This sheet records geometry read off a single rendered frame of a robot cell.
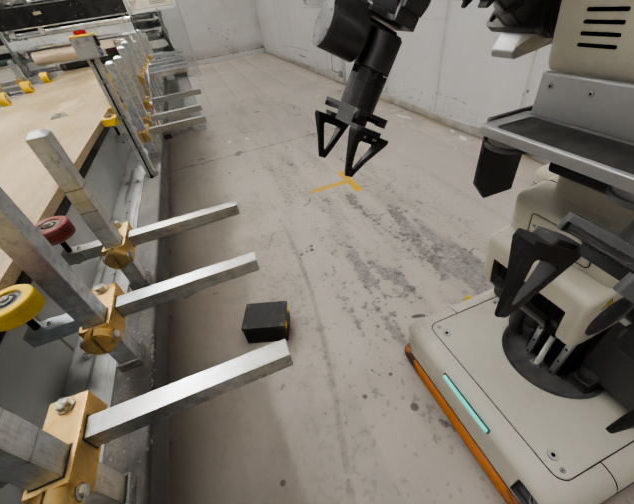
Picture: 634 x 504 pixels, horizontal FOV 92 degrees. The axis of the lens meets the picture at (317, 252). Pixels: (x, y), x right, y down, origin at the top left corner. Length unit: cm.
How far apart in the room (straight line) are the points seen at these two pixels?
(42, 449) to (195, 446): 98
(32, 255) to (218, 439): 101
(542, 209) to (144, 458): 81
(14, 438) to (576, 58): 83
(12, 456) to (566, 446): 109
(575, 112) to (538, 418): 80
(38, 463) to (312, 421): 98
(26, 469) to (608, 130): 80
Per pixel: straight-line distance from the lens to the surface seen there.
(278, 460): 132
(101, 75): 149
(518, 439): 109
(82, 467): 54
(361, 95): 53
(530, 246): 27
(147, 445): 67
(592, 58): 63
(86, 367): 96
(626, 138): 58
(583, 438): 115
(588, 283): 70
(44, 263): 60
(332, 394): 137
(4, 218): 57
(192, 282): 67
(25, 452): 48
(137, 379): 75
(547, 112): 64
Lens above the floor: 124
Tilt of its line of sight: 40 degrees down
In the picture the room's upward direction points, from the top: 9 degrees counter-clockwise
